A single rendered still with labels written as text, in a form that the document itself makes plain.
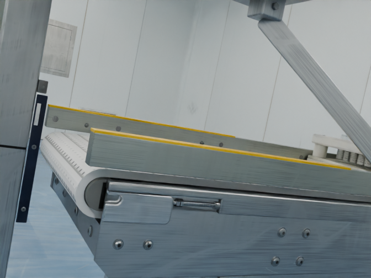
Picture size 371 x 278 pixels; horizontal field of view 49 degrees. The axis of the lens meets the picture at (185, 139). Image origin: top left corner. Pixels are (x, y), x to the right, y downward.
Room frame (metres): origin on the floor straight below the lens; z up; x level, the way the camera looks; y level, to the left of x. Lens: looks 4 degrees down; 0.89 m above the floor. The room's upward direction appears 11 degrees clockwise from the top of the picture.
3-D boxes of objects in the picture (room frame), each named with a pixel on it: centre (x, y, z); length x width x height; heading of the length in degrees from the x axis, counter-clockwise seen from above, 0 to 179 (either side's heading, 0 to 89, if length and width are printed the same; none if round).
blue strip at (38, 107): (0.61, 0.22, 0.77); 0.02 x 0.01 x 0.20; 118
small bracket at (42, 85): (0.62, 0.23, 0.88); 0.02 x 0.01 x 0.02; 28
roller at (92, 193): (0.51, 0.13, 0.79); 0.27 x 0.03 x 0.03; 28
